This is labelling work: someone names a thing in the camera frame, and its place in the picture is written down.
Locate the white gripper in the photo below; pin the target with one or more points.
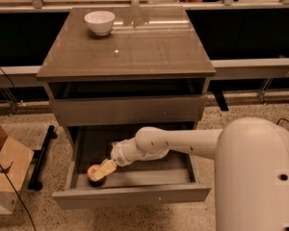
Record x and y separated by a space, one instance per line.
119 153

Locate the white ceramic bowl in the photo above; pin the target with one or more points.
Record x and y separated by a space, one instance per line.
100 22

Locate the grey window rail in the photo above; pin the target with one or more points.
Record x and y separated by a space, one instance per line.
26 76

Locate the grey drawer cabinet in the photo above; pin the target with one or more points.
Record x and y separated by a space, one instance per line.
151 51

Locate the cardboard box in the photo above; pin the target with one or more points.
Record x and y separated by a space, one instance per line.
15 159

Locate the red apple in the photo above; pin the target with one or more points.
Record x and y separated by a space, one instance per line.
93 175

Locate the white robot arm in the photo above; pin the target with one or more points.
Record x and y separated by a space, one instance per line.
251 163

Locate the grey top drawer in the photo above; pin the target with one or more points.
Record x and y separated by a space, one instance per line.
128 110

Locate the open grey middle drawer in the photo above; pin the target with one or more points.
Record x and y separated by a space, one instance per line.
172 179

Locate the black left stand foot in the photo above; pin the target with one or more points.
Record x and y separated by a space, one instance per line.
40 155

